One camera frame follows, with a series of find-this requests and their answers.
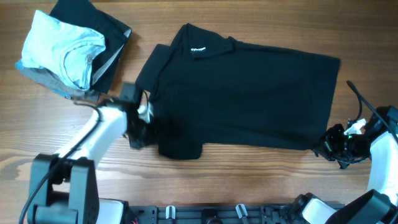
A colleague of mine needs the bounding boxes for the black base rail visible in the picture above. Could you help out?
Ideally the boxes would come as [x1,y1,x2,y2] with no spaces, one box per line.
[130,204,307,224]

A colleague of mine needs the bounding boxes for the black folded garment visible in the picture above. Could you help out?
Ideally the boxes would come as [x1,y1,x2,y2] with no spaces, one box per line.
[50,0,132,93]

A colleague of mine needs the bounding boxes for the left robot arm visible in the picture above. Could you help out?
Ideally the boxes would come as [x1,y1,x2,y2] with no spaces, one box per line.
[19,83,153,223]

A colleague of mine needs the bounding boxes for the grey folded garment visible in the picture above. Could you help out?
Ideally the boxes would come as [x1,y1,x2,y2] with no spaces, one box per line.
[15,61,101,102]

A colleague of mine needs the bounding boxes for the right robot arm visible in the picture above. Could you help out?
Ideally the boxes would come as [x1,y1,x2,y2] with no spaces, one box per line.
[287,106,397,224]

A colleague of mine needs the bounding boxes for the light blue folded t-shirt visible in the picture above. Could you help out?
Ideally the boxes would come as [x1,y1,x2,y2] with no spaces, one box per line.
[21,10,106,91]

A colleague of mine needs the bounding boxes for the black polo shirt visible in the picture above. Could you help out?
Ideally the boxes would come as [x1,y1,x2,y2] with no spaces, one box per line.
[136,24,340,160]

